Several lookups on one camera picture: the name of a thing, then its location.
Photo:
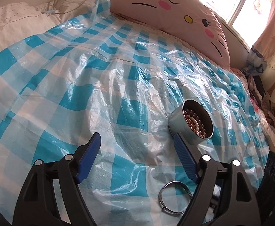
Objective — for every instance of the right pink cartoon curtain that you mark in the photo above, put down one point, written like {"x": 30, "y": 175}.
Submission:
{"x": 262, "y": 48}

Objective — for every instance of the round metal tin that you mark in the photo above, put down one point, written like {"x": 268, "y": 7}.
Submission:
{"x": 192, "y": 122}

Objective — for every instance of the blue checkered plastic sheet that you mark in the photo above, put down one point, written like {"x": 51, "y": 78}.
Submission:
{"x": 97, "y": 73}

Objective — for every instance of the window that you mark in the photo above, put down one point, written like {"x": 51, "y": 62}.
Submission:
{"x": 247, "y": 18}

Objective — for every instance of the thin silver bangle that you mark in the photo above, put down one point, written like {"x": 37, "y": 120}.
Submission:
{"x": 174, "y": 197}

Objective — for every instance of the white quilted blanket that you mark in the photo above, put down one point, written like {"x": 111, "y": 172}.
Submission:
{"x": 20, "y": 20}

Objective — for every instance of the pile of clothes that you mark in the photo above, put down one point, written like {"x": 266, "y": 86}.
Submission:
{"x": 264, "y": 107}

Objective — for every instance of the pink cat face pillow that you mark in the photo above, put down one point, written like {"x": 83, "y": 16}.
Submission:
{"x": 188, "y": 20}

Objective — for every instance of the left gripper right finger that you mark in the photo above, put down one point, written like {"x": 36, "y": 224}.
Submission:
{"x": 223, "y": 195}

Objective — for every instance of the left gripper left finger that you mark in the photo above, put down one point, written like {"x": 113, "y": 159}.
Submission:
{"x": 37, "y": 205}

